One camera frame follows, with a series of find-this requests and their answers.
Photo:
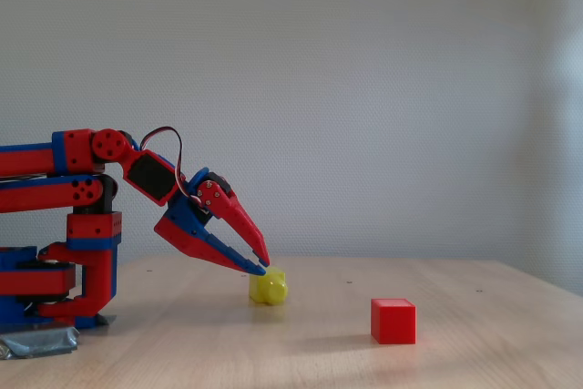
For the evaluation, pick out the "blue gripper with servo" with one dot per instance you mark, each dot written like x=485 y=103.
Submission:
x=188 y=221

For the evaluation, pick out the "red cube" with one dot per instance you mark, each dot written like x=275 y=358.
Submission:
x=394 y=323

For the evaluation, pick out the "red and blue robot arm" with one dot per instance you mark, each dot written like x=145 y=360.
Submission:
x=32 y=161

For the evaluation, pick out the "yellow block with round knob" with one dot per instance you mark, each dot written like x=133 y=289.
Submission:
x=268 y=289

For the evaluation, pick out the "shiny grey duct tape piece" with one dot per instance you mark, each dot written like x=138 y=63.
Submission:
x=36 y=341

